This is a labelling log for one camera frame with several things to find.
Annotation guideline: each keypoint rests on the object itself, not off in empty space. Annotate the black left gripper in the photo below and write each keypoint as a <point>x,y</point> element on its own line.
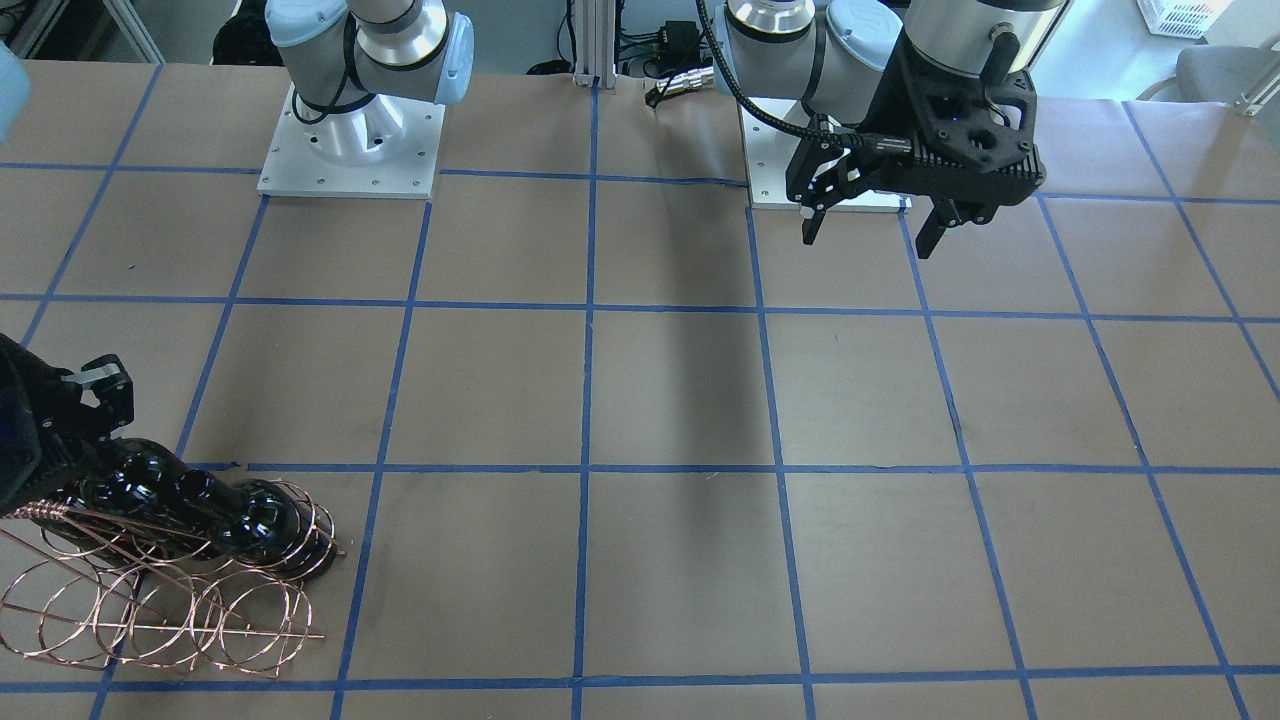
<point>905,107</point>

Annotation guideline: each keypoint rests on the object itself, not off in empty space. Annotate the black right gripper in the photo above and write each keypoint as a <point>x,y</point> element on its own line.
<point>100,398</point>

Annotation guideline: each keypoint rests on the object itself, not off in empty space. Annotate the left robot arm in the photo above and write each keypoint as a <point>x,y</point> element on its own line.
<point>790,62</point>

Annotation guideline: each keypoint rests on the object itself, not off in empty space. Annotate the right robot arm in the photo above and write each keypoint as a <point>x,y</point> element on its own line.
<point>340,54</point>

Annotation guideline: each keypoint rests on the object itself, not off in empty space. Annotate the copper wire wine basket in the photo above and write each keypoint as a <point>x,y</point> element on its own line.
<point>88,590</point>

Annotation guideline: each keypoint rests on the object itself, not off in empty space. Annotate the aluminium frame post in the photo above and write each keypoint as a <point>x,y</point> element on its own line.
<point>595,32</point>

